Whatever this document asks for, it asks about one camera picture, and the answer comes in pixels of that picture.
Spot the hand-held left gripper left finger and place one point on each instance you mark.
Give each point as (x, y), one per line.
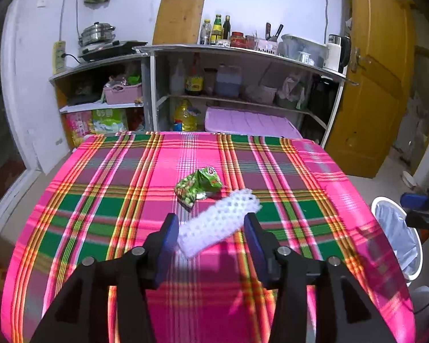
(168, 243)

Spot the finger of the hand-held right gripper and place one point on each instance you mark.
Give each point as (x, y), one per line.
(425, 220)
(413, 199)

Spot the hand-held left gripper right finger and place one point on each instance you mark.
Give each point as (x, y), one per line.
(253, 246)

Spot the white round waste bin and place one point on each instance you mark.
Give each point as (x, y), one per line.
(382, 200)

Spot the white foam fruit net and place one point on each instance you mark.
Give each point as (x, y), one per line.
(218, 221)

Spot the pale blue bin liner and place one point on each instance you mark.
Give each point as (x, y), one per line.
(396, 235)

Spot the green snack wrapper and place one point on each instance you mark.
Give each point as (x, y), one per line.
(196, 185)

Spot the pink plaid tablecloth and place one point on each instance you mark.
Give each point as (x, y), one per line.
(128, 185)

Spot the yellow cooking oil bottle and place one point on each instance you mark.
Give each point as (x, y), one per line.
(186, 117)

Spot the yellow wooden door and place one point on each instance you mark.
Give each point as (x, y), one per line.
(371, 78)

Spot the green snack bag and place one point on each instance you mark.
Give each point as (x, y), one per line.
(109, 120)

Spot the pink snack bag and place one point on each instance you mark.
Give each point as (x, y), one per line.
(79, 127)

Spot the round plastic bowl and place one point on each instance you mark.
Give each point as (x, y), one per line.
(261, 93)

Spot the pink plastic basket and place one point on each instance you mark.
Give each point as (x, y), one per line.
(123, 93)

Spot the crumpled plastic bag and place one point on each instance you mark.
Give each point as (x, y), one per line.
(289, 93)

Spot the white plastic bottle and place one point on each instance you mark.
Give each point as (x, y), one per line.
(178, 78)

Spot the dark bottle with yellow label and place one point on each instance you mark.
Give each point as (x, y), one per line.
(195, 80)

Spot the white electric kettle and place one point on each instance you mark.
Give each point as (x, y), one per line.
(334, 53)

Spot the blue plastic jerry can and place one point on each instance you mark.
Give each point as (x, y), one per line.
(228, 83)

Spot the clear plastic container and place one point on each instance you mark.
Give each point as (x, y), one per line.
(304, 48)

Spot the small shelf unit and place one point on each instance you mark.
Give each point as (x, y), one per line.
(93, 68)

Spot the large white shelf unit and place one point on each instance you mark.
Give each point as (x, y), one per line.
(236, 50)

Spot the black induction cooker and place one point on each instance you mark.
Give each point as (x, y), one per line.
(107, 51)

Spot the pink utensil box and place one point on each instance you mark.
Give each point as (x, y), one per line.
(266, 45)

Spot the red jar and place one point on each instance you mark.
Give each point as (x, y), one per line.
(237, 39)

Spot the clear seasoning bottle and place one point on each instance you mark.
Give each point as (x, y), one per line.
(205, 34)

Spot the yellow power strip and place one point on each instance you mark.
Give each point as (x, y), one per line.
(59, 59)

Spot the green capped yellow label bottle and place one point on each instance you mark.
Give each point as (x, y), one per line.
(218, 30)

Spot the dark sauce bottle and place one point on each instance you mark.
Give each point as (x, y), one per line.
(227, 28)

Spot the steel steamer pot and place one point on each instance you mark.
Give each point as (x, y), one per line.
(96, 34)

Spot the wooden cutting board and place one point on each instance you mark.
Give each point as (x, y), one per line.
(178, 21)

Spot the white wall socket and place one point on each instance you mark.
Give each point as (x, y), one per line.
(42, 3)

